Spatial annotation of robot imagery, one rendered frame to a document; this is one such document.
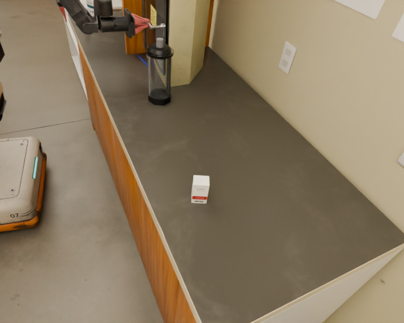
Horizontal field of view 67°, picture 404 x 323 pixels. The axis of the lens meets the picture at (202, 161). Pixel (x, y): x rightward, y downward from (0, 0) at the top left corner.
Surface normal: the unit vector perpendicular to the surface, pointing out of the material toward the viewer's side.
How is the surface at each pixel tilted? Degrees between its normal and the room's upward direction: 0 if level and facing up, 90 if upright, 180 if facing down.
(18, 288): 0
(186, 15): 90
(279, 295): 0
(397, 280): 90
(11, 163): 0
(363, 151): 90
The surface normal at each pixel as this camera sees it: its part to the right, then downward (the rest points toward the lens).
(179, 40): 0.43, 0.66
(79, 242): 0.11, -0.71
